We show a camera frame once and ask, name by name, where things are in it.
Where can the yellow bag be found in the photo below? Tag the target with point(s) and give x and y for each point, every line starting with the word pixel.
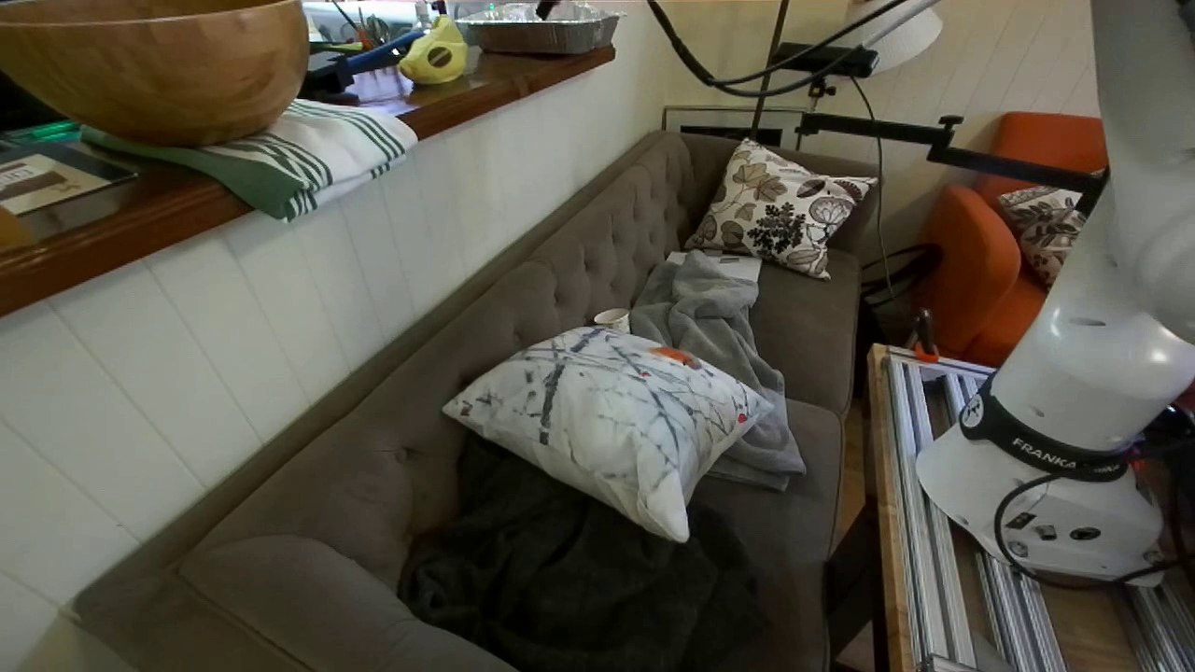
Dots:
pixel 433 53

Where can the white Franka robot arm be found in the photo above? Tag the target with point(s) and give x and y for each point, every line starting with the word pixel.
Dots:
pixel 1086 361

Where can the wooden counter top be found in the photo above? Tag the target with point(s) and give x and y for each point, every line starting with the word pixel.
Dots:
pixel 152 218

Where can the white paper cup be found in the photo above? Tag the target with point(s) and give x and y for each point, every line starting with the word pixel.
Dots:
pixel 611 318

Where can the white pillow with branch print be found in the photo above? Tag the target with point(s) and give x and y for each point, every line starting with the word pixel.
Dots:
pixel 611 422

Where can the light grey blanket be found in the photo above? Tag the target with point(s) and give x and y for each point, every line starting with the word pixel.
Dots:
pixel 730 329

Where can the brown floral pillow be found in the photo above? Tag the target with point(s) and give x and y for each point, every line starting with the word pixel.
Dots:
pixel 778 208

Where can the dark brown blanket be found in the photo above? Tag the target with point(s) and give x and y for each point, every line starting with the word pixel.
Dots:
pixel 562 583

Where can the grey tufted sofa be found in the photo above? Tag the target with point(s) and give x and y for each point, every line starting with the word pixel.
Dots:
pixel 350 498

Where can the silver foil tray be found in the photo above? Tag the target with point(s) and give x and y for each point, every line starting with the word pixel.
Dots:
pixel 535 30

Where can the green striped white towel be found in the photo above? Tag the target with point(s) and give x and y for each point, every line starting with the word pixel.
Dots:
pixel 300 156

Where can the blue object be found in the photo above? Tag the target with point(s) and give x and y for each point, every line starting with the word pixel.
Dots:
pixel 375 57

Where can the orange armchair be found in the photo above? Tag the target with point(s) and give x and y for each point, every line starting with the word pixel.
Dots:
pixel 972 274

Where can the white lamp shade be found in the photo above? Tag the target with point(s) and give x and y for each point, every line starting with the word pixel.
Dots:
pixel 908 37

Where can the patterned pillow on armchair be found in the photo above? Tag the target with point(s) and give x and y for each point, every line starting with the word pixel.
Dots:
pixel 1046 230

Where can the large wooden bowl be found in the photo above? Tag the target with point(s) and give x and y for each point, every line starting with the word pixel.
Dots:
pixel 152 63

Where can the book under glass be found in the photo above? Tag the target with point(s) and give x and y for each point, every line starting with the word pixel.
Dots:
pixel 41 182

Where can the black camera boom stand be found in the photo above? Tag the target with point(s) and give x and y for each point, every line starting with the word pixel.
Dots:
pixel 896 133

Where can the aluminium frame robot table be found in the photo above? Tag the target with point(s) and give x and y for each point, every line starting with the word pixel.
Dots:
pixel 921 561

